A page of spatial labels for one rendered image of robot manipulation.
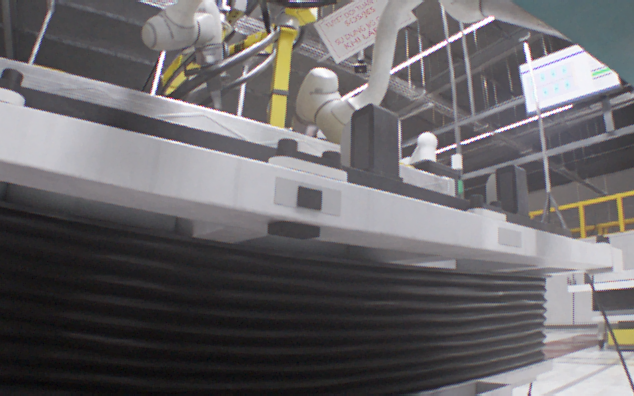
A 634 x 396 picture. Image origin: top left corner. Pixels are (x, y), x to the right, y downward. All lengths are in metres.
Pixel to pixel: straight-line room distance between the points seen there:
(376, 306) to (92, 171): 0.74
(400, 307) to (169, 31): 0.95
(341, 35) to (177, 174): 1.16
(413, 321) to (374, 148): 0.54
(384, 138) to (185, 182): 0.38
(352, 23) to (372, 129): 0.89
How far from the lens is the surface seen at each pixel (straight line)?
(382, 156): 0.73
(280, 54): 1.60
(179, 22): 1.22
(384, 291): 1.05
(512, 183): 1.10
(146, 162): 0.49
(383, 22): 1.23
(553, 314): 10.35
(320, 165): 0.59
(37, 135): 0.49
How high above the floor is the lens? 0.67
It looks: 16 degrees up
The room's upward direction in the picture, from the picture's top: 3 degrees clockwise
